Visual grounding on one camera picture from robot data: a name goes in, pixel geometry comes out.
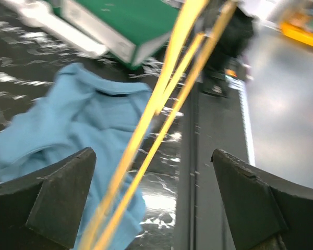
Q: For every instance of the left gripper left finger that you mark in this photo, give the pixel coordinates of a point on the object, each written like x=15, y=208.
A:
x=43, y=209

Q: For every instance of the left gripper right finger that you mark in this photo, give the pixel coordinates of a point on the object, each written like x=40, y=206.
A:
x=263, y=211

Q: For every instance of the blue tank top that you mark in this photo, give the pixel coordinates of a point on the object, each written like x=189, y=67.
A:
x=80, y=110

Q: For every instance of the orange-yellow plastic hanger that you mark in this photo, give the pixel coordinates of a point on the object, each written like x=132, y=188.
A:
x=96, y=235

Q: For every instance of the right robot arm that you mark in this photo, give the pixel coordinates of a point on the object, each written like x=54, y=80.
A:
x=225, y=62

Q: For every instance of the white clothes rack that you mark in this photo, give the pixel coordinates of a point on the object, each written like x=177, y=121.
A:
x=39, y=14

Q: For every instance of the green folder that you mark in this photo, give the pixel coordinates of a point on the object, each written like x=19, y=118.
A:
x=132, y=30

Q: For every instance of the aluminium frame rail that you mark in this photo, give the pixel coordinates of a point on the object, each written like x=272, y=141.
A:
x=240, y=86

